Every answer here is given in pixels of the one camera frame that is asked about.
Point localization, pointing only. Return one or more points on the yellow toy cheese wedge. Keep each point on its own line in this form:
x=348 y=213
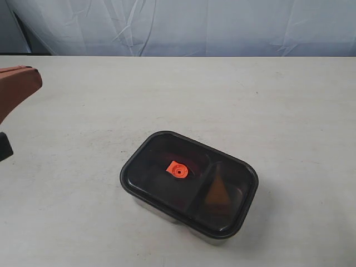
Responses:
x=217 y=196

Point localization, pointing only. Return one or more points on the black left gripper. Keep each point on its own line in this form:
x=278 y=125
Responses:
x=17 y=84

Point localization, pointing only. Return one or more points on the white wrinkled backdrop cloth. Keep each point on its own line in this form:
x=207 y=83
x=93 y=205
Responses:
x=179 y=28

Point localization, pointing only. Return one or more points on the smoked transparent lid orange seal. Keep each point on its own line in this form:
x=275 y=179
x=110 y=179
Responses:
x=180 y=194

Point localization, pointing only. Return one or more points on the red toy sausage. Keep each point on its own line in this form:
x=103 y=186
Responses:
x=194 y=162

